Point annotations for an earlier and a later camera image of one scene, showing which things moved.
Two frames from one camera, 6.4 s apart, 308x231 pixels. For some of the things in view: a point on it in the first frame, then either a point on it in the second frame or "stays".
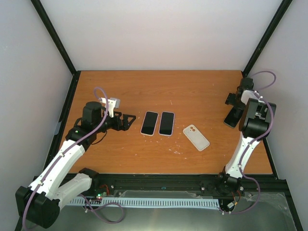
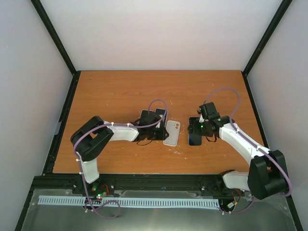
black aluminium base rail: [205, 184] stays
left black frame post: [76, 74] stays
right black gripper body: [236, 102] to [204, 130]
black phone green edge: [234, 116] to [195, 136]
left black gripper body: [116, 125] to [153, 135]
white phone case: [197, 138] to [173, 128]
